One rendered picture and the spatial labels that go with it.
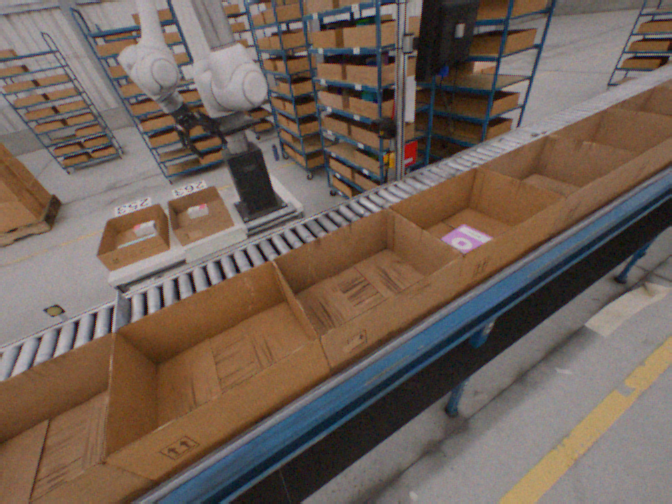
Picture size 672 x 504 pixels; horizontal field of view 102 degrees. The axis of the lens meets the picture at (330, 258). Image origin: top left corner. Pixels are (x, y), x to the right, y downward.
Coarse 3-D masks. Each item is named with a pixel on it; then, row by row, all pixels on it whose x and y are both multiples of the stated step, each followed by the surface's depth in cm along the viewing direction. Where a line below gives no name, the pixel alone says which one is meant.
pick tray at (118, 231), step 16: (144, 208) 158; (160, 208) 156; (112, 224) 155; (128, 224) 158; (160, 224) 142; (112, 240) 148; (128, 240) 150; (144, 240) 131; (160, 240) 134; (96, 256) 126; (112, 256) 129; (128, 256) 132; (144, 256) 135
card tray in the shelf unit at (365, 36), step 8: (416, 16) 160; (384, 24) 154; (392, 24) 156; (408, 24) 160; (416, 24) 163; (344, 32) 181; (352, 32) 174; (360, 32) 167; (368, 32) 162; (384, 32) 157; (392, 32) 159; (408, 32) 163; (416, 32) 165; (344, 40) 184; (352, 40) 177; (360, 40) 170; (368, 40) 164; (384, 40) 159; (392, 40) 161
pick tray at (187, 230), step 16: (192, 192) 164; (208, 192) 168; (176, 208) 164; (208, 208) 165; (224, 208) 162; (176, 224) 152; (192, 224) 136; (208, 224) 140; (224, 224) 144; (192, 240) 140
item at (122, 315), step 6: (120, 294) 112; (120, 300) 110; (126, 300) 114; (120, 306) 107; (126, 306) 112; (114, 312) 102; (120, 312) 105; (126, 312) 110; (114, 318) 100; (120, 318) 103; (126, 318) 108; (114, 324) 98; (120, 324) 101; (126, 324) 105; (114, 330) 96
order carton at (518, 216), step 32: (448, 192) 96; (480, 192) 99; (512, 192) 89; (544, 192) 80; (448, 224) 99; (480, 224) 97; (512, 224) 93; (544, 224) 78; (480, 256) 69; (512, 256) 79
